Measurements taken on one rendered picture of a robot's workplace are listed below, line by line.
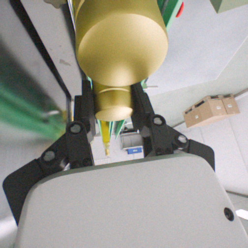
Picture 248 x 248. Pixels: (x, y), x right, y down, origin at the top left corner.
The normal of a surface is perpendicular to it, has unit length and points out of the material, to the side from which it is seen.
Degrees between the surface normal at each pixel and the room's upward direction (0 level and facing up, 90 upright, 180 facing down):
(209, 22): 0
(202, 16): 0
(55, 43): 0
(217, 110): 90
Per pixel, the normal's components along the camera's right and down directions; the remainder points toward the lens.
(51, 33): 0.14, 0.95
